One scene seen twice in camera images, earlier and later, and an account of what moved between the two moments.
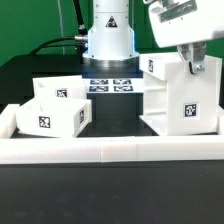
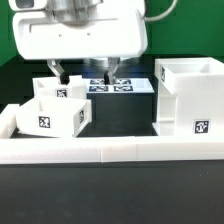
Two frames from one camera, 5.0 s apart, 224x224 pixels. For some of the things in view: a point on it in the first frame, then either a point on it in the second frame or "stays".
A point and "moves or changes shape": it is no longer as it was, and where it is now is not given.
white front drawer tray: x=54 y=116 stays
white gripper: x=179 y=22 → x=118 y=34
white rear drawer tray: x=60 y=87 stays
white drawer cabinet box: x=178 y=102 moves or changes shape
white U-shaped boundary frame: x=107 y=149 stays
